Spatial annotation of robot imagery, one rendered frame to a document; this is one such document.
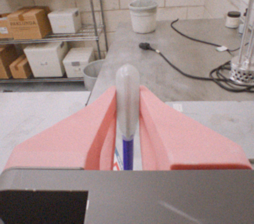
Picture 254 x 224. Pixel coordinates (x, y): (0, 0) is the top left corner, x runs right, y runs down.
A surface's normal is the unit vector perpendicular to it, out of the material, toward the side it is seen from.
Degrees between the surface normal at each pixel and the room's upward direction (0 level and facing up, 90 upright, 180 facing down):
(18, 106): 0
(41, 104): 0
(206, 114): 0
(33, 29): 92
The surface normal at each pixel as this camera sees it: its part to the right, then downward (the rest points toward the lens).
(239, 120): -0.07, -0.83
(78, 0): -0.10, 0.57
